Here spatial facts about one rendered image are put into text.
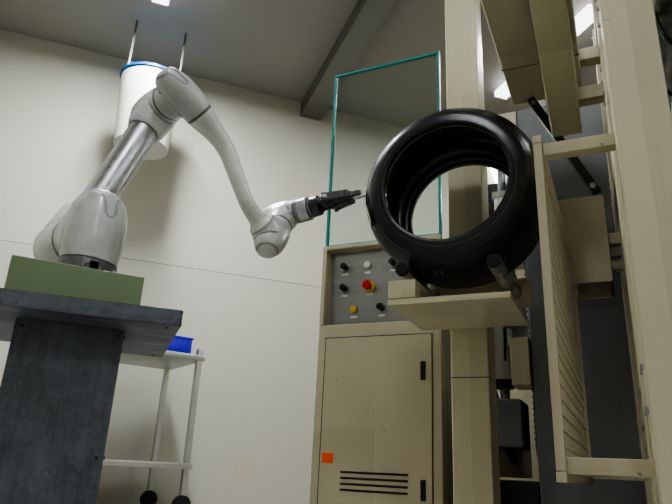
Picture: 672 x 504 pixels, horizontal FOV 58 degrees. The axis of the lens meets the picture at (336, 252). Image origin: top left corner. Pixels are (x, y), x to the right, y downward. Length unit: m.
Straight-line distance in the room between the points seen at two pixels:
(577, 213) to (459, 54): 0.89
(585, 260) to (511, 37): 0.75
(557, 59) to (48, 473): 1.81
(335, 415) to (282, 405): 2.56
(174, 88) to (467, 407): 1.43
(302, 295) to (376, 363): 2.84
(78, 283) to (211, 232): 3.74
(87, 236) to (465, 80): 1.59
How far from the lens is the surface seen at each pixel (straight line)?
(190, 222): 5.31
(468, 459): 2.13
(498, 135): 1.99
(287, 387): 5.16
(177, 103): 2.15
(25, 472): 1.61
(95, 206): 1.79
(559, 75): 2.14
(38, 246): 1.99
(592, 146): 1.39
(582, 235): 2.15
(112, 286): 1.62
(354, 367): 2.59
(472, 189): 2.35
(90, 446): 1.61
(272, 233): 2.11
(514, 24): 2.10
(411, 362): 2.51
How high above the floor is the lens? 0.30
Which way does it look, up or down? 20 degrees up
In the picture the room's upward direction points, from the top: 3 degrees clockwise
